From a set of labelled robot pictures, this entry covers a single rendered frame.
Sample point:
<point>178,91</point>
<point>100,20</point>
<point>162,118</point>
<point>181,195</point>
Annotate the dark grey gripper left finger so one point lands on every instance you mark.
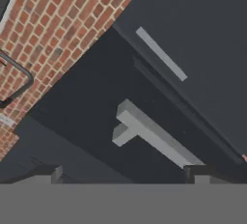
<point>48,174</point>

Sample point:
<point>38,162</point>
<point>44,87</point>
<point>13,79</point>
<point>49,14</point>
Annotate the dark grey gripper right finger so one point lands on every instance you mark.
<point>201,171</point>

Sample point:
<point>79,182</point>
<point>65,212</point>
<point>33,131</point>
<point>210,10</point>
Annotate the dark grey cabinet panel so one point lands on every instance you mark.
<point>29,150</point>

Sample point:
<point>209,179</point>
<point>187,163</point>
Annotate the dark grey cabinet door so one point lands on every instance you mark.
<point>87,105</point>

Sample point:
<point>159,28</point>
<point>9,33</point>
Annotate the dark grey cabinet front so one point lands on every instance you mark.
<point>199,25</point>

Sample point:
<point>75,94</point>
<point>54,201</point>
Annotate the black curved tap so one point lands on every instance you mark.
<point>24,86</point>

